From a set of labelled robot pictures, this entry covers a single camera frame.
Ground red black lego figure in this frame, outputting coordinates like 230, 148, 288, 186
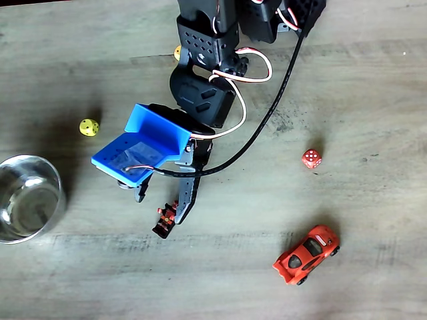
151, 199, 179, 240

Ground red die white pips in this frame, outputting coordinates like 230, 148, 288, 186
301, 149, 324, 171

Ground red toy car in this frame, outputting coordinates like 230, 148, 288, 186
272, 224, 342, 287

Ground white servo cable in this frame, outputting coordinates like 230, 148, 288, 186
190, 46, 274, 141

